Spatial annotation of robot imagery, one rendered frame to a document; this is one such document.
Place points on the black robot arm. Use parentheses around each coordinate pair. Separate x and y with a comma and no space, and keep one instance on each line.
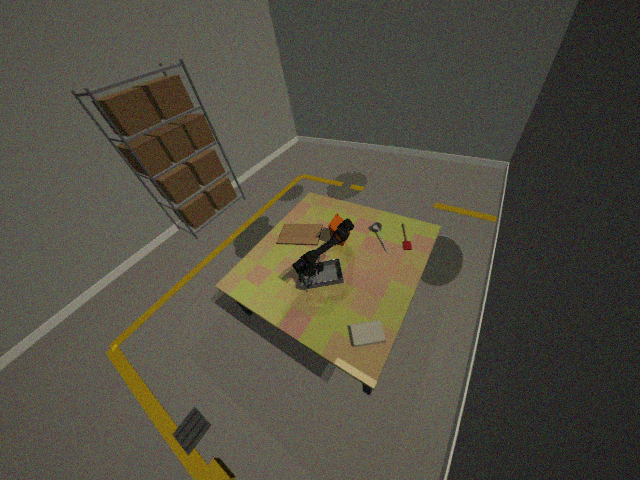
(309,258)

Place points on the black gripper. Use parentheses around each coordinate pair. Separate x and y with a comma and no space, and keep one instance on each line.
(319,267)

